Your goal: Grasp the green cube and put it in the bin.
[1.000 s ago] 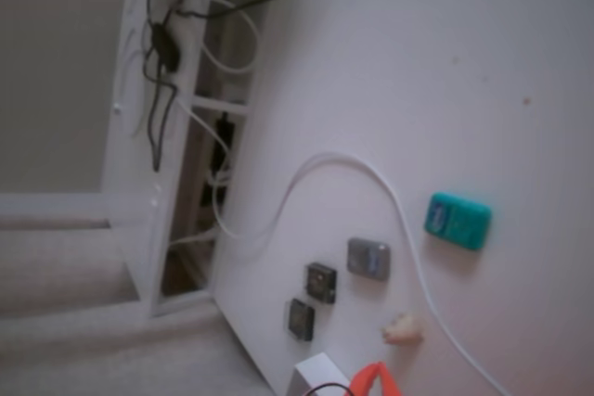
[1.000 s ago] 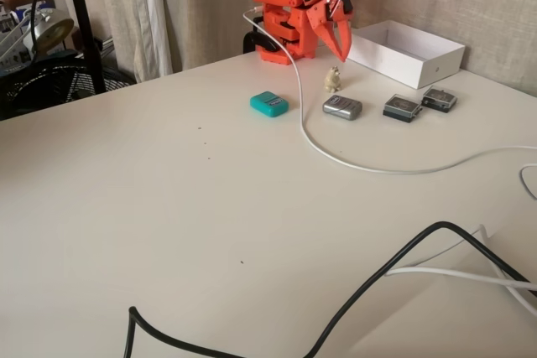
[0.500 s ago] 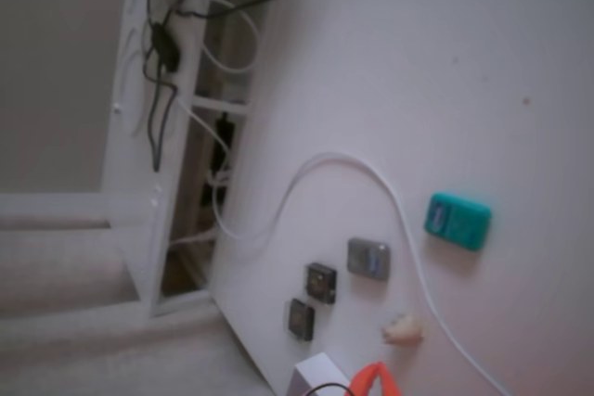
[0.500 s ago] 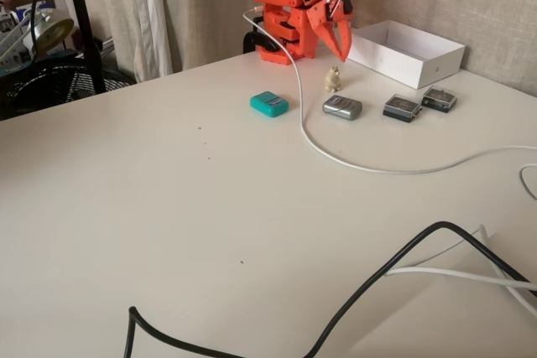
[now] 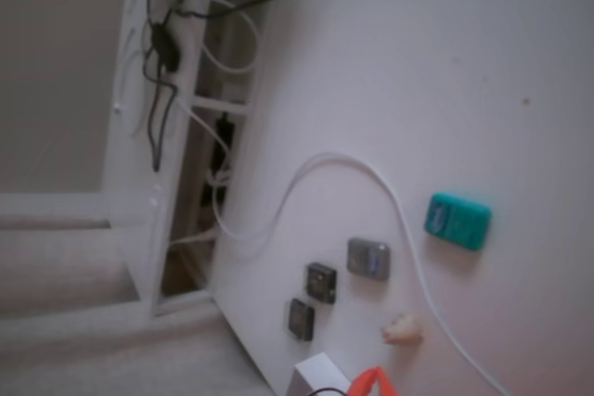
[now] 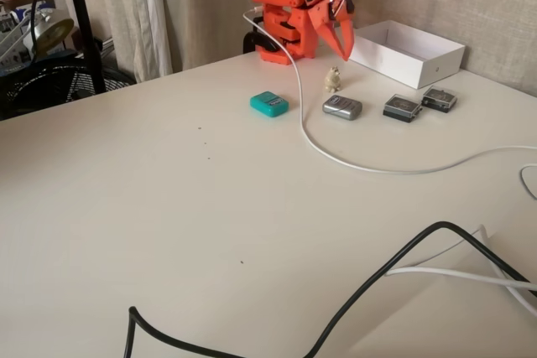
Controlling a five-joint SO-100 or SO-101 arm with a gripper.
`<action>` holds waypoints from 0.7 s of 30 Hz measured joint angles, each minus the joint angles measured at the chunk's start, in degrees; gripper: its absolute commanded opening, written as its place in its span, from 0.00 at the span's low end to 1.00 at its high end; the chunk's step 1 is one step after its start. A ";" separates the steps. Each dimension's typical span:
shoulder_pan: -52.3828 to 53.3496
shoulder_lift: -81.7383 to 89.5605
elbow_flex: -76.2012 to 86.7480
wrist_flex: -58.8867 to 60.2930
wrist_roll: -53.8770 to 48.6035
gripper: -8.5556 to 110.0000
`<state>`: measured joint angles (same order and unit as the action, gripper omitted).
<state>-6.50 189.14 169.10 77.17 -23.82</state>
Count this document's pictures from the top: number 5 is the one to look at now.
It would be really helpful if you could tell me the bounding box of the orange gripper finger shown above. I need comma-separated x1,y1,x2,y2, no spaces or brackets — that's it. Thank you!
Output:
347,365,380,396
373,365,397,396

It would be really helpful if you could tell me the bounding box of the teal green cube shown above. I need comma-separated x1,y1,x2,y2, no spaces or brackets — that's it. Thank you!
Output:
421,190,494,252

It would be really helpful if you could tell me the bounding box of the white cardboard bin box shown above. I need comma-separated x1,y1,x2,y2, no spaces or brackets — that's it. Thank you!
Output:
285,351,355,396

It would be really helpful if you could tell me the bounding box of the small beige animal figurine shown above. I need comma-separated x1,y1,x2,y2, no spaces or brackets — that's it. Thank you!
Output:
380,313,427,347

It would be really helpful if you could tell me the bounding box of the black box with clear lid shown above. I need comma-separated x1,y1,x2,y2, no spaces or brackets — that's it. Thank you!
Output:
283,297,317,342
303,261,339,305

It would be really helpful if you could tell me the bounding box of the silver metal tin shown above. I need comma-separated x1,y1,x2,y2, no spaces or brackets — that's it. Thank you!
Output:
345,236,392,282

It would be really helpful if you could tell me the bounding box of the black power plug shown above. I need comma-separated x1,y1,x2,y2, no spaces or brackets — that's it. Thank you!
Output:
210,110,236,172

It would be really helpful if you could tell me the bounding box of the long white cable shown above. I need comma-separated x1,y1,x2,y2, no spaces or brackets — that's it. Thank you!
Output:
215,150,510,396

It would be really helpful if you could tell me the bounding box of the white metal frame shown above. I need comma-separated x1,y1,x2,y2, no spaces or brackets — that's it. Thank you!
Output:
0,0,261,319

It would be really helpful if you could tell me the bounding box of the thin white cable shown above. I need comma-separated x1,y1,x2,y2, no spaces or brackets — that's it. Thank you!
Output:
171,94,233,239

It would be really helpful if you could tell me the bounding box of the looped white cable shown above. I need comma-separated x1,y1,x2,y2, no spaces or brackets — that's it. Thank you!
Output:
198,0,261,76

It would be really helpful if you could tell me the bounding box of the black cable with inline box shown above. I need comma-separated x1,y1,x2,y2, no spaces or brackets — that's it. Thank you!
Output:
140,0,183,172

